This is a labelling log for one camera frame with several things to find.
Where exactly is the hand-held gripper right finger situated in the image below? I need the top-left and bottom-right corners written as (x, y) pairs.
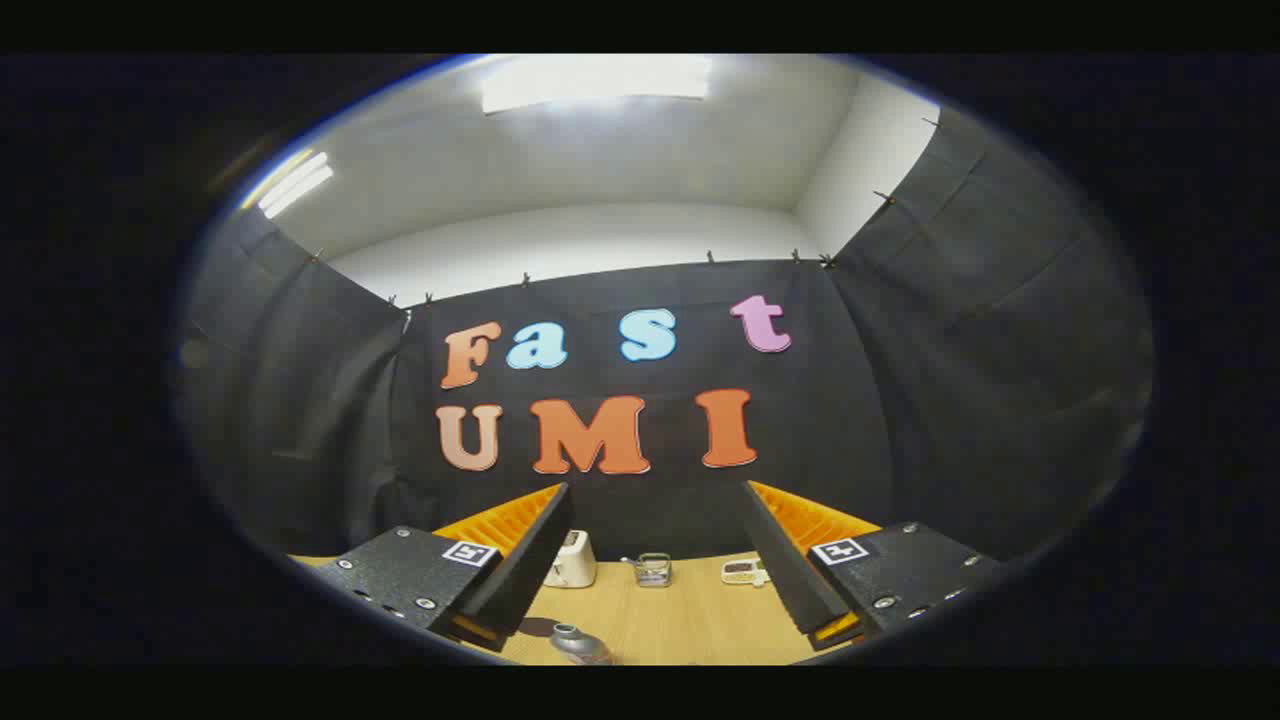
top-left (741, 480), bottom-right (1002, 652)

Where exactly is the small white toaster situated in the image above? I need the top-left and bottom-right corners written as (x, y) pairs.
top-left (543, 530), bottom-right (598, 589)

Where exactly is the ceiling strip light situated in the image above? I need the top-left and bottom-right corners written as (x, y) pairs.
top-left (258, 152), bottom-right (335, 219)

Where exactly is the wooden table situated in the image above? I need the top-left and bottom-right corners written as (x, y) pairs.
top-left (290, 552), bottom-right (851, 666)

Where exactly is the black backdrop cloth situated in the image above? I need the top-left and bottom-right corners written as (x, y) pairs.
top-left (175, 105), bottom-right (1156, 561)

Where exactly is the silver juice bottle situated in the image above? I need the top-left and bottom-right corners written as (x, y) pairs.
top-left (549, 623), bottom-right (614, 666)

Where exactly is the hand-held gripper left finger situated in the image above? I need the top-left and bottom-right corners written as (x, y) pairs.
top-left (300, 483), bottom-right (576, 653)

